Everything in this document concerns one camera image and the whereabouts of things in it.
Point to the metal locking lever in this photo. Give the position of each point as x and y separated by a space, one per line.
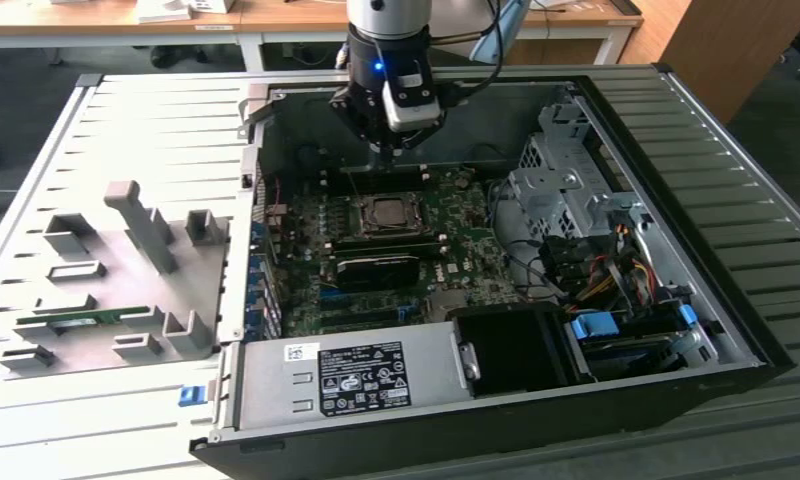
353 184

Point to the black RAM slot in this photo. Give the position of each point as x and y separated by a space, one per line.
387 243
393 252

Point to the silver power supply latch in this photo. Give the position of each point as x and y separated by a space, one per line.
469 362

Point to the black graphics card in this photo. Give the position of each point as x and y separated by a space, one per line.
376 277

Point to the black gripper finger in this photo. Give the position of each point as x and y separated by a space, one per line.
416 140
347 112

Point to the grey parts rack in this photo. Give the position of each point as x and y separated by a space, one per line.
120 300

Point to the blue disk carrier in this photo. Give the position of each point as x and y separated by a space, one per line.
593 327

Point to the blue case latch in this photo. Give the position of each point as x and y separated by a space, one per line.
688 316

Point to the blue plastic clip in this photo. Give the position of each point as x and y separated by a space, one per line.
190 396

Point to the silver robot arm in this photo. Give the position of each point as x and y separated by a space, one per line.
389 17

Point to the silver power supply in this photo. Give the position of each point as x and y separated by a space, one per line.
273 385

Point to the green RAM stick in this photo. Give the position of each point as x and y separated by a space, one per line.
86 317

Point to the grey chipset heatsink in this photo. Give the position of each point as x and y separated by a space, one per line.
447 306

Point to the black PC case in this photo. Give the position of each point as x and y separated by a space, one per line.
507 440

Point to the silver drive cage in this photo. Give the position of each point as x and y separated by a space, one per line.
553 200

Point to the silver CPU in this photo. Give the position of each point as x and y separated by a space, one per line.
393 210

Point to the green motherboard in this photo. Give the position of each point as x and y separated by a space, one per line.
469 240

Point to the CPU socket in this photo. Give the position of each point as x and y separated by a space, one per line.
400 236

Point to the black shoe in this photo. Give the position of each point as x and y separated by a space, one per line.
173 57

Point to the white device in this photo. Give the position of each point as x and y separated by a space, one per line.
213 6

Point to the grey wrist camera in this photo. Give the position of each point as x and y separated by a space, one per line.
413 117

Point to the wooden cabinet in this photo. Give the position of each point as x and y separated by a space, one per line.
720 50

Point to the white box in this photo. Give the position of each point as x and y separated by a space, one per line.
166 12

